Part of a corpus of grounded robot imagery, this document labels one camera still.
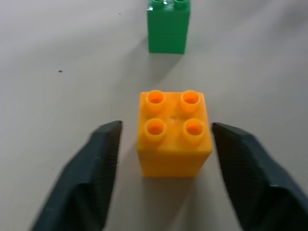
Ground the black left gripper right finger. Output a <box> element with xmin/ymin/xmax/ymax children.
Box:
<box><xmin>211</xmin><ymin>122</ymin><xmax>308</xmax><ymax>231</ymax></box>

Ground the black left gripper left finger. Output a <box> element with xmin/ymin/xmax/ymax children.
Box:
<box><xmin>30</xmin><ymin>120</ymin><xmax>123</xmax><ymax>231</ymax></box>

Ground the orange studded building block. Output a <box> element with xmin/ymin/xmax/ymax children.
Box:
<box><xmin>136</xmin><ymin>90</ymin><xmax>213</xmax><ymax>179</ymax></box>

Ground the green studded building block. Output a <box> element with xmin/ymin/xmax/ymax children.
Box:
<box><xmin>146</xmin><ymin>0</ymin><xmax>191</xmax><ymax>54</ymax></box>

